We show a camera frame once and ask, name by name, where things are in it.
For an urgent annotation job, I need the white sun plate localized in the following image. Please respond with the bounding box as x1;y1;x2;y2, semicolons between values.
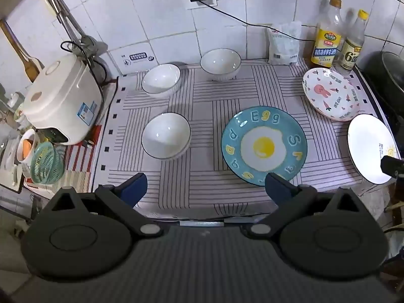
347;114;399;185

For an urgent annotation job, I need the blue egg plate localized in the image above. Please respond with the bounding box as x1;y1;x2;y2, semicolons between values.
221;106;308;187

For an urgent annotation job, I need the white bowl front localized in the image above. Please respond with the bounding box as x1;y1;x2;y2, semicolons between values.
141;112;192;160

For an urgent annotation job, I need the white bowl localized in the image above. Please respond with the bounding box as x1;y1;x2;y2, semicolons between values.
141;112;192;160
141;64;181;99
200;48;242;81

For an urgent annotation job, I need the pink rabbit plate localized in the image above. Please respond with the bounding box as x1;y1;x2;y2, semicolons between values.
303;68;361;122

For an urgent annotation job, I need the red striped cloth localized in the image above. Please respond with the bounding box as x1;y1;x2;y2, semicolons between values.
23;124;103;199

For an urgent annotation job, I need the green plastic basket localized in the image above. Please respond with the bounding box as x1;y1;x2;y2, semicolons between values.
30;142;64;185

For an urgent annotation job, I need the striped table mat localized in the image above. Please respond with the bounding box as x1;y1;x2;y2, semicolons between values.
91;60;384;219

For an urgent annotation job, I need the black wok with lid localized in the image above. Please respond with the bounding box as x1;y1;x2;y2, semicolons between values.
363;51;403;118

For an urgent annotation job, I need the white cup with orange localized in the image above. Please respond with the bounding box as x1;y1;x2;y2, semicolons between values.
16;129;40;179

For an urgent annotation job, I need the white rice cooker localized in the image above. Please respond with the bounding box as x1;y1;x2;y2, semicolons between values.
22;54;103;146

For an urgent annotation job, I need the white vinegar bottle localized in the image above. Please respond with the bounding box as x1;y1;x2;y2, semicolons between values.
337;9;369;74

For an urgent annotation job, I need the cooking wine bottle yellow label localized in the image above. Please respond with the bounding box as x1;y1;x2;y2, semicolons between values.
310;0;344;69

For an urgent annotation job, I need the white salt bag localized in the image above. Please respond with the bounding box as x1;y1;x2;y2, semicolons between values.
268;21;301;66

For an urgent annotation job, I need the wooden spatula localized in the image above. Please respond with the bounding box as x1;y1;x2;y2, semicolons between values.
1;19;43;83

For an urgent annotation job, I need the blue wall sticker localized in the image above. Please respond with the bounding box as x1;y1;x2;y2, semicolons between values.
121;52;155;66

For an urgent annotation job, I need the rice cooker black cord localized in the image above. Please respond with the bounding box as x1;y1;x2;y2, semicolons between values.
60;40;119;86

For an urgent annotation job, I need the black adapter cable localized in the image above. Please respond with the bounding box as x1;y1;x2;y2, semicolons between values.
198;0;317;43

